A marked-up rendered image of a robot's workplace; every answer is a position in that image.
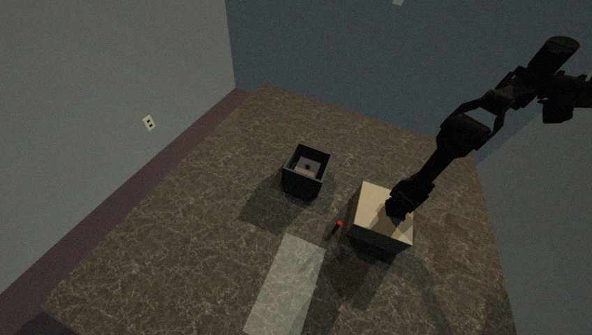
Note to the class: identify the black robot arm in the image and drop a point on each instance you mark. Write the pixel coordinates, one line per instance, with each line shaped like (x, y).
(460, 134)

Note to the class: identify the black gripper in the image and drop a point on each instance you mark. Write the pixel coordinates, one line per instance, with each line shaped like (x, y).
(577, 86)

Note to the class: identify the red peg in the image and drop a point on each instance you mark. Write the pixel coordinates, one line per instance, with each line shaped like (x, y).
(336, 227)

